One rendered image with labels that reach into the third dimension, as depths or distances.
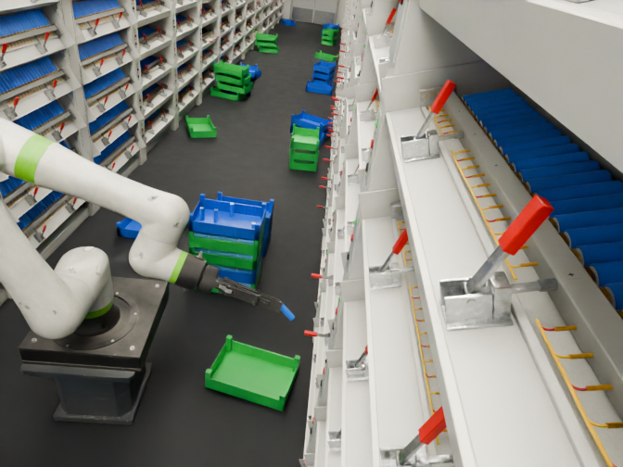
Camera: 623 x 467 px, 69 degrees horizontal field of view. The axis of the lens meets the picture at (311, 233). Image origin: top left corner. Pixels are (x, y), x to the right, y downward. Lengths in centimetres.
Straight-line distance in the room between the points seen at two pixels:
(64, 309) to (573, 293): 116
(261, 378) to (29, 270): 94
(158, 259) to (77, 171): 28
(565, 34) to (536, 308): 17
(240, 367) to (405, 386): 138
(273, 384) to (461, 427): 157
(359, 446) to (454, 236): 38
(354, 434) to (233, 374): 117
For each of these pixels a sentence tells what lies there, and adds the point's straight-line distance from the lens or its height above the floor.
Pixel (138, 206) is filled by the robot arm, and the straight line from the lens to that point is 120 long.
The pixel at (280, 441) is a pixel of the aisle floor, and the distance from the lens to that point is 168.
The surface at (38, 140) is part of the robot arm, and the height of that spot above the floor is 94.
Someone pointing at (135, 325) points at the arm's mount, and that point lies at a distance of 154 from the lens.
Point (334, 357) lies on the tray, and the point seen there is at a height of 69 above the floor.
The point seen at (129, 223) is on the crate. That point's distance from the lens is 267.
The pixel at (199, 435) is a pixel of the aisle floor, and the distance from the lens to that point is 168.
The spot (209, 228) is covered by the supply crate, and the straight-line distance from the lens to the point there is 196.
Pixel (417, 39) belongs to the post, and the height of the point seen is 132.
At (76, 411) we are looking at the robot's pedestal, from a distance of 176.
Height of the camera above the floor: 141
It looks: 32 degrees down
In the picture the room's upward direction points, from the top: 9 degrees clockwise
